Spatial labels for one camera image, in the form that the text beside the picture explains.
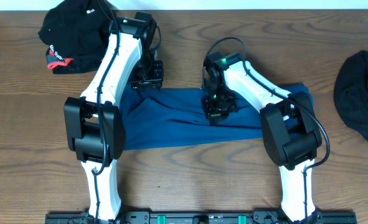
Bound blue polo shirt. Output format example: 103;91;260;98
120;87;262;151

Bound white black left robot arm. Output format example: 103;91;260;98
62;11;164;223

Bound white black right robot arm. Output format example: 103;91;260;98
202;52;321;223

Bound black folded garment red trim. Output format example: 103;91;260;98
38;0;112;75

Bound black garment at right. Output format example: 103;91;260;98
334;50;368;142

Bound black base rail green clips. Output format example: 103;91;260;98
45;208;358;224

